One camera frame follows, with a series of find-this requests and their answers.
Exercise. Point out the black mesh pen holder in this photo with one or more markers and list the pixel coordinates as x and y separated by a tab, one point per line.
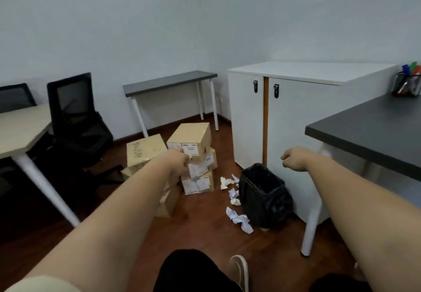
406	84

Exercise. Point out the black cabinet lock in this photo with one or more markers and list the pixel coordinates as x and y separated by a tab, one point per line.
255	86
276	91

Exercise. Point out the plain large cardboard box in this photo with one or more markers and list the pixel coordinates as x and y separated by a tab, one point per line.
168	204

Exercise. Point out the cardboard box with white label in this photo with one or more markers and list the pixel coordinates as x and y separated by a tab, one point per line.
209	162
199	183
192	135

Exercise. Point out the black mesh office chair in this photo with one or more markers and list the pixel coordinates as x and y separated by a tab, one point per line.
77	117

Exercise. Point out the green marker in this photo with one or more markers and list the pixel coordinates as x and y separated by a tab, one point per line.
413	66

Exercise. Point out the beige shoe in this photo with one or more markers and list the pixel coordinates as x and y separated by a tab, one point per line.
239	270

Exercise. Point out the small grey table white legs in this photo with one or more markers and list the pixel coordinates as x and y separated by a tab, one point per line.
167	81

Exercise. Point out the person's right fingers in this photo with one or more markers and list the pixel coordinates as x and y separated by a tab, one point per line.
284	160

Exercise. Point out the person's left forearm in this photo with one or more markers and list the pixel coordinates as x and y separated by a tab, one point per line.
115	216

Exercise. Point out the scattered crumpled paper pieces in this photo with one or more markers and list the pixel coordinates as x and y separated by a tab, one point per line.
242	224

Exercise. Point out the person's right hand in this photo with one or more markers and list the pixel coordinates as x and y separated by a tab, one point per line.
297	159

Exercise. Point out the cardboard box with handwriting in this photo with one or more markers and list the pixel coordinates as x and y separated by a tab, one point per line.
144	150

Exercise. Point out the beige table with white legs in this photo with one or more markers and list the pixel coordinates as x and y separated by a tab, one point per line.
19	127

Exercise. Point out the beige sleeve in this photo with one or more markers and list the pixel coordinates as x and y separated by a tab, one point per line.
42	285

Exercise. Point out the person's right forearm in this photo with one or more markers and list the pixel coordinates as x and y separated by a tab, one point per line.
361	209

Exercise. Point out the blue marker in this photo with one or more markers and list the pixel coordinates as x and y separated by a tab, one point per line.
405	69

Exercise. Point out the person's left fingers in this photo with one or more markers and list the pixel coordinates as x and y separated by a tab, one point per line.
186	163

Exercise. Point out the person's left hand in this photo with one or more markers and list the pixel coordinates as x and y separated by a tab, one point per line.
179	165

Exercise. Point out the black trousers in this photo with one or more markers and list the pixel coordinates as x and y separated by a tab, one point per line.
187	273

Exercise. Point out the red marker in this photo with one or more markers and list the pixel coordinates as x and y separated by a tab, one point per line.
417	70

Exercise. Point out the black trash bin with bag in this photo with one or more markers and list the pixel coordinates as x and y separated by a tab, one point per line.
263	196

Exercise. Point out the white cabinet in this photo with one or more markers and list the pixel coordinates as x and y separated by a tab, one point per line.
289	117

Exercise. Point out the dark grey desk white legs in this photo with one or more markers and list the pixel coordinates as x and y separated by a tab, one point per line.
371	130

